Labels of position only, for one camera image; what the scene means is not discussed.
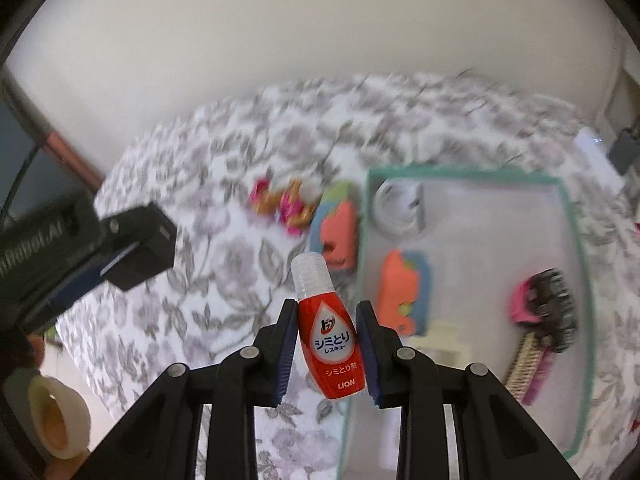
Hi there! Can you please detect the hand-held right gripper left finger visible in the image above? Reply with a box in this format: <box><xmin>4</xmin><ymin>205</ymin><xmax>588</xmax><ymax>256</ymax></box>
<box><xmin>87</xmin><ymin>299</ymin><xmax>299</xmax><ymax>480</ymax></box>

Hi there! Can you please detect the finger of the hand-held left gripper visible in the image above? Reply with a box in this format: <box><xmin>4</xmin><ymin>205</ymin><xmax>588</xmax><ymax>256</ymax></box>
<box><xmin>20</xmin><ymin>241</ymin><xmax>142</xmax><ymax>333</ymax></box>
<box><xmin>97</xmin><ymin>212</ymin><xmax>136</xmax><ymax>256</ymax></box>

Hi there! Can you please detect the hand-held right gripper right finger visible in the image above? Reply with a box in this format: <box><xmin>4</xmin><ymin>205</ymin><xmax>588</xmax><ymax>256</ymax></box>
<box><xmin>354</xmin><ymin>300</ymin><xmax>558</xmax><ymax>480</ymax></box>

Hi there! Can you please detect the red stain remover bottle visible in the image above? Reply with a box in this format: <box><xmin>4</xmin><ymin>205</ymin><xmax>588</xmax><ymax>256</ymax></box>
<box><xmin>291</xmin><ymin>251</ymin><xmax>368</xmax><ymax>401</ymax></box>

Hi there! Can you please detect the black box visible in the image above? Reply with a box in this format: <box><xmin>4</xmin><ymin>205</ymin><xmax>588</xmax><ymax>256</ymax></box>
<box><xmin>100</xmin><ymin>203</ymin><xmax>178</xmax><ymax>291</ymax></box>

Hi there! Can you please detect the small coral carrot toy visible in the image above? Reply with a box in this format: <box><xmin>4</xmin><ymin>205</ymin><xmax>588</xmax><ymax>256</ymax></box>
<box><xmin>377</xmin><ymin>249</ymin><xmax>432</xmax><ymax>337</ymax></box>

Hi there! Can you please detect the beige clip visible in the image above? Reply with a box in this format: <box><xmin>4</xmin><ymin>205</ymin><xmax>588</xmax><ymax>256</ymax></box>
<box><xmin>420</xmin><ymin>321</ymin><xmax>468</xmax><ymax>361</ymax></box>

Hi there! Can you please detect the teal rimmed white tray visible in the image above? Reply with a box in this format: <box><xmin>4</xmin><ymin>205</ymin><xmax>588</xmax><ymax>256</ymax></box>
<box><xmin>337</xmin><ymin>165</ymin><xmax>598</xmax><ymax>480</ymax></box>

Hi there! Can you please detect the magenta comb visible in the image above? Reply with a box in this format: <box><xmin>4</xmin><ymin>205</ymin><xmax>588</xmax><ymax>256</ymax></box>
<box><xmin>520</xmin><ymin>347</ymin><xmax>556</xmax><ymax>406</ymax></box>

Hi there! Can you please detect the black packet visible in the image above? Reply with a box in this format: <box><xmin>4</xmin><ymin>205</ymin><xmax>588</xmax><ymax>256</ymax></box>
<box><xmin>527</xmin><ymin>269</ymin><xmax>578</xmax><ymax>353</ymax></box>

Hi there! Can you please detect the floral bedsheet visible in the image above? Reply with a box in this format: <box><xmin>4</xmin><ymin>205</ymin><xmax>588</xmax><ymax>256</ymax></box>
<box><xmin>55</xmin><ymin>74</ymin><xmax>640</xmax><ymax>480</ymax></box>

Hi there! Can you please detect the large coral carrot toy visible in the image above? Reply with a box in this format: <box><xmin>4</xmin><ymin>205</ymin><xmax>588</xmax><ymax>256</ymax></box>
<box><xmin>309</xmin><ymin>182</ymin><xmax>362</xmax><ymax>273</ymax></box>

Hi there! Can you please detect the white power strip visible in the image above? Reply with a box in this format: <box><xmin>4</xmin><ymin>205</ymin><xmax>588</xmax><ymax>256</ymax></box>
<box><xmin>575</xmin><ymin>127</ymin><xmax>613</xmax><ymax>161</ymax></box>

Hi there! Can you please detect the black power adapter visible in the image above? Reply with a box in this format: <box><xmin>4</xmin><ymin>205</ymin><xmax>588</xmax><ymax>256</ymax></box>
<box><xmin>607</xmin><ymin>130</ymin><xmax>640</xmax><ymax>176</ymax></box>

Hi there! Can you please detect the cream ring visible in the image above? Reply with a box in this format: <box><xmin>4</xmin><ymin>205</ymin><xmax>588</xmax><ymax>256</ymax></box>
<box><xmin>26</xmin><ymin>375</ymin><xmax>92</xmax><ymax>460</ymax></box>

